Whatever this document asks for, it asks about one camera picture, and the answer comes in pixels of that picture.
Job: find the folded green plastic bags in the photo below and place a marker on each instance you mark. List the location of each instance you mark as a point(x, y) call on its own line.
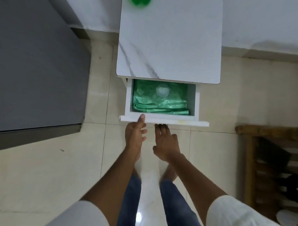
point(149, 102)

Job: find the white drawer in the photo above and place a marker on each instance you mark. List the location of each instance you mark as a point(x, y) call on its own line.
point(163, 118)

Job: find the clear round plastic lid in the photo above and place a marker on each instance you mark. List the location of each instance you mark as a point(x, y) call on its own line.
point(163, 90)

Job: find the person's right foot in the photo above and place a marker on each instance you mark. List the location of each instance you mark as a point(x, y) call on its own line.
point(168, 173)

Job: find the person's left hand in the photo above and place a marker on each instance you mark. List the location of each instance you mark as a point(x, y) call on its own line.
point(133, 136)

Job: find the person's right hand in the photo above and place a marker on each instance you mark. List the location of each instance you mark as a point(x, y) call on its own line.
point(166, 145)

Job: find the wooden shoe rack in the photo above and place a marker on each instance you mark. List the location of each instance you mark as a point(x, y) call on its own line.
point(250, 149)

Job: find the green plastic object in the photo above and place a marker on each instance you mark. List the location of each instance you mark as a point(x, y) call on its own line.
point(140, 2)

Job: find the white right shirt sleeve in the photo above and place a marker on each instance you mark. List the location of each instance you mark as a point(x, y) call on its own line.
point(235, 213)

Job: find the black shoe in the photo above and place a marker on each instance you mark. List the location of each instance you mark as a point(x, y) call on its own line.
point(288, 188)
point(277, 153)

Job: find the person's right thumb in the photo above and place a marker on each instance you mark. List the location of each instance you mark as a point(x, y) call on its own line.
point(156, 151)

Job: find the white marble-top side table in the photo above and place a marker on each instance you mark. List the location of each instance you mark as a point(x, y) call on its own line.
point(170, 42)

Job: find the person's right forearm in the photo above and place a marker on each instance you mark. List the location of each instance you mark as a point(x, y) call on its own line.
point(193, 181)

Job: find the white shirt sleeve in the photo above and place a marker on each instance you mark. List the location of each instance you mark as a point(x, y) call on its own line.
point(235, 213)
point(76, 215)

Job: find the white shoe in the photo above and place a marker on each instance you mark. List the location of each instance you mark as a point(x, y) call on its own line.
point(288, 217)

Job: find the blue jeans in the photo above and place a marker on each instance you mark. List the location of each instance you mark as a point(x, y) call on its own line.
point(172, 202)

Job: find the person's left thumb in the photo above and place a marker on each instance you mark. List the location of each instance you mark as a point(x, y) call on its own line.
point(141, 118)

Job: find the white left shirt sleeve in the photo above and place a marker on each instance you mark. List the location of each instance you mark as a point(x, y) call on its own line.
point(76, 215)

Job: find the person's left forearm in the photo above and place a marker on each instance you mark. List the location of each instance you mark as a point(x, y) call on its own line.
point(114, 177)

